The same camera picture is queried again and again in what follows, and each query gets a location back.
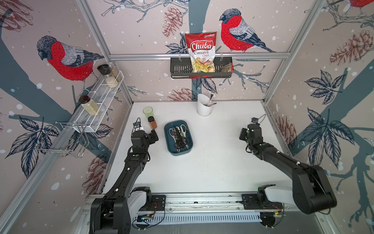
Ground pink kitchen scissors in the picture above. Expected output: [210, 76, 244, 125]
[168, 127, 177, 144]

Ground teal plastic storage box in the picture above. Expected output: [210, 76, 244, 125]
[164, 120, 193, 156]

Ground large black scissors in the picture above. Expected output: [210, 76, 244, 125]
[174, 127, 187, 150]

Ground cream kitchen scissors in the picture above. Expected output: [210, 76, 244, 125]
[179, 124, 187, 144]

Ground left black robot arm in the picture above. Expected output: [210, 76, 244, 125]
[89, 130, 159, 234]

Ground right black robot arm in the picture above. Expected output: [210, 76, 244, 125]
[239, 123, 337, 215]

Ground orange spice bottle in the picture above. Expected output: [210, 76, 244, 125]
[148, 116, 157, 130]

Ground green glass cup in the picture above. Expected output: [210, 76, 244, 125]
[143, 106, 154, 119]

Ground utensils in cup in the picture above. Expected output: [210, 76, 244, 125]
[205, 92, 215, 107]

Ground white utensil holder cup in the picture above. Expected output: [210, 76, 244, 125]
[197, 94, 212, 117]

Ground yellow spice jar brown lid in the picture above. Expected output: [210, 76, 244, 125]
[79, 95, 100, 116]

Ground clear spice jar back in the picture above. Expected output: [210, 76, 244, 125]
[108, 62, 122, 82]

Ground small circuit board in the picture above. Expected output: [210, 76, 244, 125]
[136, 214, 153, 223]

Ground black lid spice jar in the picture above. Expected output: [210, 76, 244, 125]
[97, 64, 118, 88]

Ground red cassava chips bag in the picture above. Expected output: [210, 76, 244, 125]
[185, 32, 217, 73]

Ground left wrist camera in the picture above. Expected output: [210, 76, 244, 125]
[133, 121, 144, 132]

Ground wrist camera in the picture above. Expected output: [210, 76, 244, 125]
[133, 121, 144, 132]
[251, 118, 259, 124]

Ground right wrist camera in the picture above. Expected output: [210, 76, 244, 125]
[251, 118, 259, 124]

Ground white wire wall shelf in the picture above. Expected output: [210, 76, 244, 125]
[72, 71, 124, 133]

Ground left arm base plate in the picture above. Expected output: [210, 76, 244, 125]
[138, 195, 166, 212]

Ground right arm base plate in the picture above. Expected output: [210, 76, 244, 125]
[240, 193, 283, 210]

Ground metal wire rack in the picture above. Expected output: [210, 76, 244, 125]
[34, 121, 90, 159]

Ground black wire wall basket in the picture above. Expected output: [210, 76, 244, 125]
[170, 57, 233, 79]

